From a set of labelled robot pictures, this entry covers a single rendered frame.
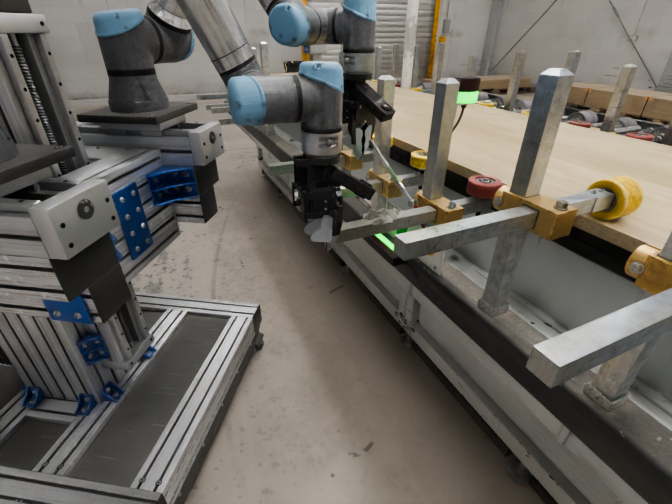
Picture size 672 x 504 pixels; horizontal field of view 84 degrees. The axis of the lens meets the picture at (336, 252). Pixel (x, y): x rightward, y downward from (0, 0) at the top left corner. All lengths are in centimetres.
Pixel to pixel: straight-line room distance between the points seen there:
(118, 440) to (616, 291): 132
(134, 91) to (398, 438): 134
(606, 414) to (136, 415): 120
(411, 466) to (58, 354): 112
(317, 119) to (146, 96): 61
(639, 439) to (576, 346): 35
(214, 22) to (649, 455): 94
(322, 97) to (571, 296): 71
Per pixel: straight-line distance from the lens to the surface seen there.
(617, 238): 88
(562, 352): 42
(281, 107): 65
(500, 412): 141
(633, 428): 78
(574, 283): 100
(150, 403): 140
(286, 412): 152
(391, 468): 141
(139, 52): 117
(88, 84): 884
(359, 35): 96
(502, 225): 66
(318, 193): 71
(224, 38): 75
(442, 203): 92
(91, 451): 136
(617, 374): 74
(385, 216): 83
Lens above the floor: 122
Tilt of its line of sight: 31 degrees down
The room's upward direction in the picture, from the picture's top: straight up
